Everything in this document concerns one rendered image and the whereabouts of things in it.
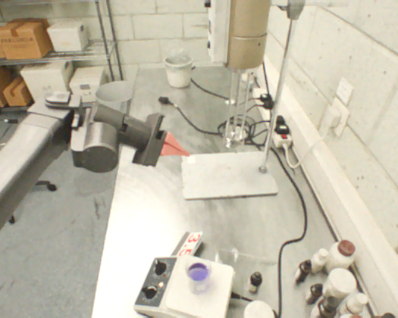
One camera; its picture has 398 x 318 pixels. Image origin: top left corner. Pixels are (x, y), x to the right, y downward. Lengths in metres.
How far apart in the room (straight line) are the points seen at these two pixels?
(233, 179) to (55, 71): 2.05
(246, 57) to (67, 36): 2.09
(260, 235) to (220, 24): 0.54
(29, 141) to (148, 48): 2.46
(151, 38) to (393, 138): 2.40
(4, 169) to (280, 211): 0.69
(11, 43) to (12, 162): 2.29
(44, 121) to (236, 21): 0.42
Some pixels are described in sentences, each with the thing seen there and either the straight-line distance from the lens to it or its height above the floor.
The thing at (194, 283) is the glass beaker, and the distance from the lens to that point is 0.57.
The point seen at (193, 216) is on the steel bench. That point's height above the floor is 0.75.
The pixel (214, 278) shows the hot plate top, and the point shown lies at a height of 0.84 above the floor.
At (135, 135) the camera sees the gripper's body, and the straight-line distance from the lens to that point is 0.50.
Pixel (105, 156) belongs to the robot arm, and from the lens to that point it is 0.43.
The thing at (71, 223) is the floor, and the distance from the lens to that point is 1.88.
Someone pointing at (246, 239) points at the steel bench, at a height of 0.75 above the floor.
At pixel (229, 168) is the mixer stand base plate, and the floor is 0.76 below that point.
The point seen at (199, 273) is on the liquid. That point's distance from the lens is 0.58.
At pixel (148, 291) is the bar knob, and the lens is 0.65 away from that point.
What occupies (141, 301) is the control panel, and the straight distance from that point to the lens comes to 0.67.
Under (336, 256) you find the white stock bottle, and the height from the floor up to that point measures 0.83.
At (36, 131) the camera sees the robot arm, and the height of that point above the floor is 1.18.
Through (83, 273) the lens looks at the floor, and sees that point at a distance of 1.67.
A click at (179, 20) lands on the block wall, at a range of 2.76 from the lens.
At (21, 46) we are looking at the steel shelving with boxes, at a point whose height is 0.66.
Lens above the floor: 1.41
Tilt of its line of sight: 42 degrees down
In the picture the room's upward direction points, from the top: straight up
